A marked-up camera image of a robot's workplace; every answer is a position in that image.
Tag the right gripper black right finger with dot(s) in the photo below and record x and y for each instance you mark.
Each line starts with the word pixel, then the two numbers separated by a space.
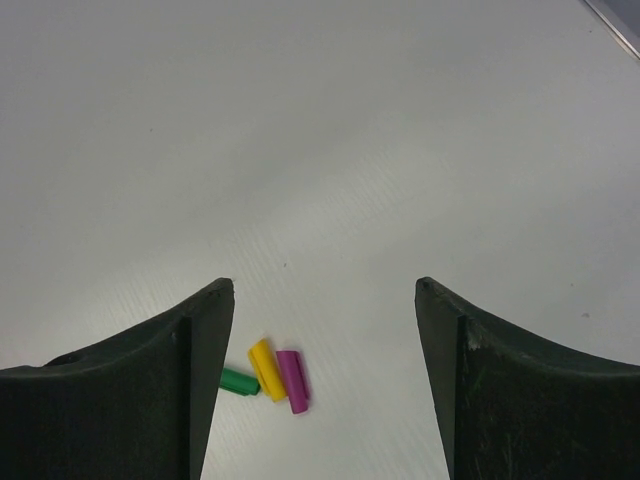
pixel 513 405

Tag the green pen cap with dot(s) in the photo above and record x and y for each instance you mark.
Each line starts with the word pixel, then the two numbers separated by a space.
pixel 239 383

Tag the yellow pen cap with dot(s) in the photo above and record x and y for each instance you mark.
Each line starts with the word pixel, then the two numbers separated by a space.
pixel 263 362

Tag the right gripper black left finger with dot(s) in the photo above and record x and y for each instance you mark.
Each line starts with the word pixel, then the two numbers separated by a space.
pixel 137 405

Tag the purple pen cap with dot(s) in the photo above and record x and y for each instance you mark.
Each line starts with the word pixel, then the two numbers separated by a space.
pixel 294 377

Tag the aluminium table edge rail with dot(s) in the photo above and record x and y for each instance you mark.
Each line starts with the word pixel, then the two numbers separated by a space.
pixel 622 19

